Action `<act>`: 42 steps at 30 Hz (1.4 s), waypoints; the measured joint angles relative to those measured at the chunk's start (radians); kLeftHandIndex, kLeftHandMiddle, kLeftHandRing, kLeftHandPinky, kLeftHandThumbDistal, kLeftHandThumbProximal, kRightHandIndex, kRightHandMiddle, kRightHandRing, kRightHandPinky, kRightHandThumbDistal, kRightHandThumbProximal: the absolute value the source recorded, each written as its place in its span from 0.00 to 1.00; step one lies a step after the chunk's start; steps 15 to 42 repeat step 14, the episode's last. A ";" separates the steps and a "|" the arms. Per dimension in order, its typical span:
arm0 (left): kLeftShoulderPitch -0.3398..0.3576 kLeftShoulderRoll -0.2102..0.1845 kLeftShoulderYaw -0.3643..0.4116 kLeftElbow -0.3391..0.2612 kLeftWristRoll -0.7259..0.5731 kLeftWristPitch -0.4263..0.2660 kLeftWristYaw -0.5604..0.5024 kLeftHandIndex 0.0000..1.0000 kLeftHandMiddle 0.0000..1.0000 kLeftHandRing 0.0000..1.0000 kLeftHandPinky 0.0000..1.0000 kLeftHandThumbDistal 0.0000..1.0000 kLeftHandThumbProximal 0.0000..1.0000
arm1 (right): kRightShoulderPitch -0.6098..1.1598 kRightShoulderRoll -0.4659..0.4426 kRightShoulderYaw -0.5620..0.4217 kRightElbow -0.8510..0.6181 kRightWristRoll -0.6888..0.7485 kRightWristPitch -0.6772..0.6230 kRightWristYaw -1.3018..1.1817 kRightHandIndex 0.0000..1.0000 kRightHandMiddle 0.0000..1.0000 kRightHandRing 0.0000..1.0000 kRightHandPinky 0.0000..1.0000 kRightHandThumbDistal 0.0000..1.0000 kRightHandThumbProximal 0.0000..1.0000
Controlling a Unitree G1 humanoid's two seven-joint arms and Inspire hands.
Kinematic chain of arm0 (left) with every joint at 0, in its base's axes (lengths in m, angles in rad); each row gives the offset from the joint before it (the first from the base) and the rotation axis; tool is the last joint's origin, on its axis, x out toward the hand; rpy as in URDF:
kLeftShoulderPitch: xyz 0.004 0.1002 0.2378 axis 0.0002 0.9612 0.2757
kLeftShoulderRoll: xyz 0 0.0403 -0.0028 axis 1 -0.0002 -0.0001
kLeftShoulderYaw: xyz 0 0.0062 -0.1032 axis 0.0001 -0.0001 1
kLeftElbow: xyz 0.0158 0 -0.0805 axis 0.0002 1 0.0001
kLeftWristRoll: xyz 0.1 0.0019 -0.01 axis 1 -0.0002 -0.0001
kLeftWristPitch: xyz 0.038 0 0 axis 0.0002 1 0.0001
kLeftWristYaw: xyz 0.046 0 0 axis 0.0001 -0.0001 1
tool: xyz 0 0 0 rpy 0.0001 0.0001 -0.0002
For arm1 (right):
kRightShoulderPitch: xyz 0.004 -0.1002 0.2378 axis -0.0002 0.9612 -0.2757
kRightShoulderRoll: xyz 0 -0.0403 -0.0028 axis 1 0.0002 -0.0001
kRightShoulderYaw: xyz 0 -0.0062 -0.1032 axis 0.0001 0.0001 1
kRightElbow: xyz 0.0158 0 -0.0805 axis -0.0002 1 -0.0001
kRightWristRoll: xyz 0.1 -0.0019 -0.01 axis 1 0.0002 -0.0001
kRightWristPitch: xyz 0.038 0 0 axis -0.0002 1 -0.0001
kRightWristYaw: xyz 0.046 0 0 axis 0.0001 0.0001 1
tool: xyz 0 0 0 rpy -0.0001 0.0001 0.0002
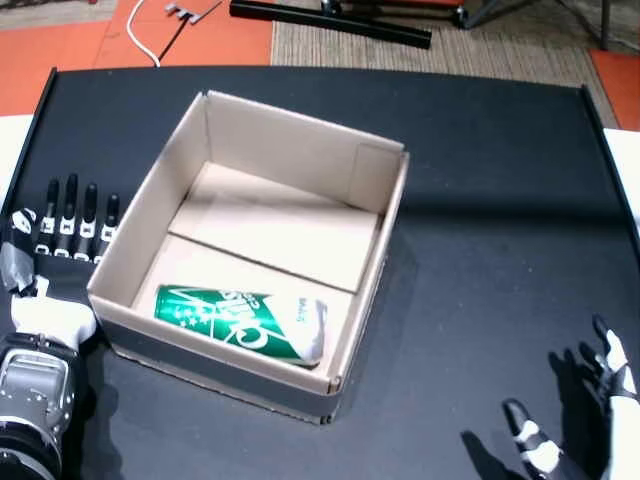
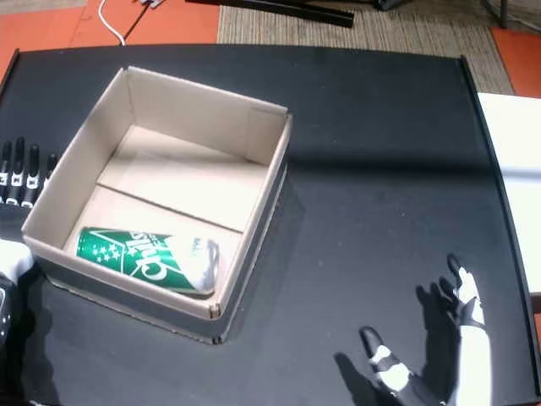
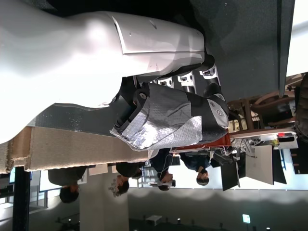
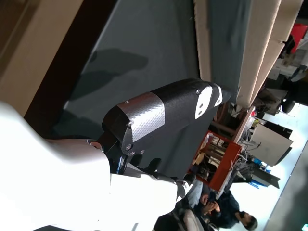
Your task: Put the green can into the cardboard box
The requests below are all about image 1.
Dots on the black metal beam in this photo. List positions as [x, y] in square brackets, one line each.
[325, 20]

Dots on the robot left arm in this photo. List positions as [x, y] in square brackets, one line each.
[30, 400]

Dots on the black stand legs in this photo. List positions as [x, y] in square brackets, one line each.
[606, 25]

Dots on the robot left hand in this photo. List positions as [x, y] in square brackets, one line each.
[55, 285]

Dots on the open cardboard box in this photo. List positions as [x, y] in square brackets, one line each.
[275, 230]

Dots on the beige woven rug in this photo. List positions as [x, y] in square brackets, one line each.
[500, 52]

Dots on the grey metal bracket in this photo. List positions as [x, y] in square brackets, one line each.
[192, 9]

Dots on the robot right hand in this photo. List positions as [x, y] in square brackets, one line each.
[625, 425]

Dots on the large orange floor mat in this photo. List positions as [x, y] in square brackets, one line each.
[60, 50]

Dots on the black table mat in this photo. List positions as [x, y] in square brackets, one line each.
[475, 150]

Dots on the small orange floor mat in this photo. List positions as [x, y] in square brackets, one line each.
[622, 82]

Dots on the green drink can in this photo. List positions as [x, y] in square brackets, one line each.
[225, 315]

